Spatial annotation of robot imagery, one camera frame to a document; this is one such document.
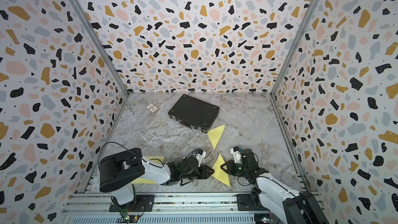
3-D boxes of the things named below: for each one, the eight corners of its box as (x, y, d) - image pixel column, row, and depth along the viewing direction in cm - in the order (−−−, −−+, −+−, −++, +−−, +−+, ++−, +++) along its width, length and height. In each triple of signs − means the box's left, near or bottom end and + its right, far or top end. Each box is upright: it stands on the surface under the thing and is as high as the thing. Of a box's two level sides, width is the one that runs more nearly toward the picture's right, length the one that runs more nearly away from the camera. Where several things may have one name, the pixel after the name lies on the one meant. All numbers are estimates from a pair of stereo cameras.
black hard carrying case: (168, 119, 108) (166, 114, 104) (184, 99, 121) (183, 93, 116) (206, 135, 100) (206, 130, 96) (219, 111, 113) (219, 106, 109)
